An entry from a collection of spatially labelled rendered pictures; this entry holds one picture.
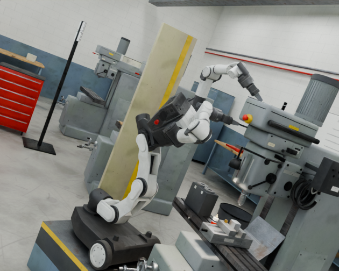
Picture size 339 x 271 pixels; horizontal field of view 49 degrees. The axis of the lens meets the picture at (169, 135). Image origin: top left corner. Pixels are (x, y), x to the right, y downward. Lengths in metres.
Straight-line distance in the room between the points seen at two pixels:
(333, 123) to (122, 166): 4.83
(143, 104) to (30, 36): 7.31
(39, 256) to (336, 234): 2.25
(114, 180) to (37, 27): 7.39
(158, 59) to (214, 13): 8.73
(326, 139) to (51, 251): 5.93
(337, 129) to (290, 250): 5.13
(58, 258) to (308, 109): 2.07
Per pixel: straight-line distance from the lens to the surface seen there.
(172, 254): 2.64
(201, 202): 2.91
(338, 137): 7.68
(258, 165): 2.49
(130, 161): 4.11
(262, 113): 2.38
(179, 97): 2.60
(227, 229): 2.60
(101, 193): 3.12
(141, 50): 11.60
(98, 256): 2.78
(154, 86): 3.97
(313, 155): 2.76
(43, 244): 3.19
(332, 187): 2.58
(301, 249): 2.89
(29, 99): 6.53
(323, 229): 2.95
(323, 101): 2.69
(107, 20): 11.26
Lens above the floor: 1.81
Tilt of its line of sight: 8 degrees down
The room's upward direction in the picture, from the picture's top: 22 degrees clockwise
